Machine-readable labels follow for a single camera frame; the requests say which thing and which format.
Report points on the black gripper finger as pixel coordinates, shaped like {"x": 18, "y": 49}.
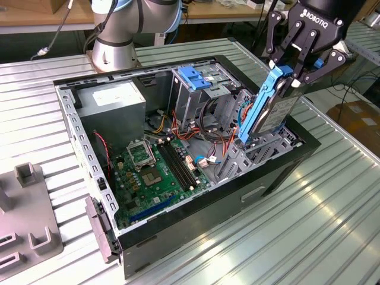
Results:
{"x": 310, "y": 53}
{"x": 273, "y": 35}

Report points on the hard disk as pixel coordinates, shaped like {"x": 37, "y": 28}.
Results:
{"x": 273, "y": 112}

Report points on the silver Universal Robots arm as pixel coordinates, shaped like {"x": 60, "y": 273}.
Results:
{"x": 112, "y": 56}

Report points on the grey metal disk bay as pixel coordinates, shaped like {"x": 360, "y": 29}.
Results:
{"x": 267, "y": 148}

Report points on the black tripod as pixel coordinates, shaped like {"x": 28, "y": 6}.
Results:
{"x": 262, "y": 29}

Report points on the small white box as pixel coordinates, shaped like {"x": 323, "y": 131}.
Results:
{"x": 255, "y": 4}

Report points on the silver metal cylinder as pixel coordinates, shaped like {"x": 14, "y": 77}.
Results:
{"x": 372, "y": 19}

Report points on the metal slat side table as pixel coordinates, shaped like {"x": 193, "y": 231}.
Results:
{"x": 368, "y": 41}

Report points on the large brown cardboard box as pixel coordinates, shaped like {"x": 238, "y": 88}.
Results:
{"x": 356, "y": 118}

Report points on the blue plastic drive latch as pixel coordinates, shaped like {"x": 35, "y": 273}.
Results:
{"x": 193, "y": 77}

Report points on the grey metal optical drive cage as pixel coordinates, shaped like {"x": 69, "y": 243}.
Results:
{"x": 187, "y": 101}

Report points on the black RAM slot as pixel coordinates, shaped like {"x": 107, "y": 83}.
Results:
{"x": 175, "y": 167}
{"x": 182, "y": 164}

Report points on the green motherboard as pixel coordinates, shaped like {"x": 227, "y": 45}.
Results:
{"x": 165, "y": 179}

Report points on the grey power supply unit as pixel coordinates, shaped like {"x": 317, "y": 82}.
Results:
{"x": 112, "y": 124}

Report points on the CPU socket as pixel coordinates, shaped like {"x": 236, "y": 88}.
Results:
{"x": 151, "y": 178}

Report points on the black open PC case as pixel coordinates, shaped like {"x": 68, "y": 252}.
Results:
{"x": 207, "y": 216}

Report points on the blue expansion slot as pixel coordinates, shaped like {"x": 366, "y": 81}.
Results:
{"x": 151, "y": 209}

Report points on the black case fan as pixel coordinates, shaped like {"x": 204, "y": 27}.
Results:
{"x": 102, "y": 166}

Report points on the small brown cardboard box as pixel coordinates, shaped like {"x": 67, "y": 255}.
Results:
{"x": 59, "y": 6}

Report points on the grey parts rack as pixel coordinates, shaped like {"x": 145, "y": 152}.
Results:
{"x": 26, "y": 207}

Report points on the grey plastic case bracket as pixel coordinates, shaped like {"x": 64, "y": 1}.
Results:
{"x": 96, "y": 219}

